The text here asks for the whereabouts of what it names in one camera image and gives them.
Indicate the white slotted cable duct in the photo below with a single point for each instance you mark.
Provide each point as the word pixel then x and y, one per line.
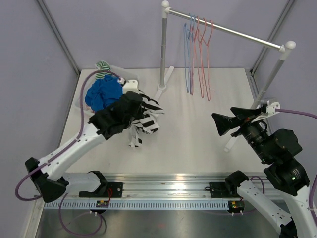
pixel 139 204

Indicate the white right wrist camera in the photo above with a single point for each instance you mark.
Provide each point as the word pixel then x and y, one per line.
pixel 266 109

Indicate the aluminium mounting rail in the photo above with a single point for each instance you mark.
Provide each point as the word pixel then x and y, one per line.
pixel 158 186

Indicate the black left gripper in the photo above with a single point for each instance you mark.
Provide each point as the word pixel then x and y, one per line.
pixel 139 112

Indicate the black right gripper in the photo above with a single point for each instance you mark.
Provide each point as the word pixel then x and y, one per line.
pixel 224 123

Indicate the white plastic perforated basket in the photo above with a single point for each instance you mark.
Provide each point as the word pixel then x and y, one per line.
pixel 87 109

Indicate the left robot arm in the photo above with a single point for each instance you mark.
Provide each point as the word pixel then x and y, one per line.
pixel 49 174

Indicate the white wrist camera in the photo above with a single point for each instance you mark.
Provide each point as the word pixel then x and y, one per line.
pixel 266 109
pixel 128 85

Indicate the bright blue tank top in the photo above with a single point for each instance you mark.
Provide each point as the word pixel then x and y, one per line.
pixel 103 93

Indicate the green white striped tank top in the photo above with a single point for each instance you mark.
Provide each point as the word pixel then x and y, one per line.
pixel 102 65

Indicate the metal corner frame post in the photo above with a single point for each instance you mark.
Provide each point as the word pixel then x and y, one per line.
pixel 57 34

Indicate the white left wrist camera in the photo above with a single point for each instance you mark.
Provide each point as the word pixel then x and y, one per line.
pixel 128 85

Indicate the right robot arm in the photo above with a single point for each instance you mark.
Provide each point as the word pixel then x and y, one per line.
pixel 284 172

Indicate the black white striped tank top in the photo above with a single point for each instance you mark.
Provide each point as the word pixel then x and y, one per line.
pixel 146 122

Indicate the right rear frame post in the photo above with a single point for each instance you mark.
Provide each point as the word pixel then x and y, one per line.
pixel 273 34

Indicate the metal clothes rack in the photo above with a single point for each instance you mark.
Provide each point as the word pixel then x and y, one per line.
pixel 187 128

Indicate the pink hanger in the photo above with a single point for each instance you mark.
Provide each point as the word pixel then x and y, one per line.
pixel 204 75
pixel 198 59
pixel 209 59

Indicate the light blue wire hanger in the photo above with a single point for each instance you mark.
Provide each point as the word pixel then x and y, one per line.
pixel 186 58

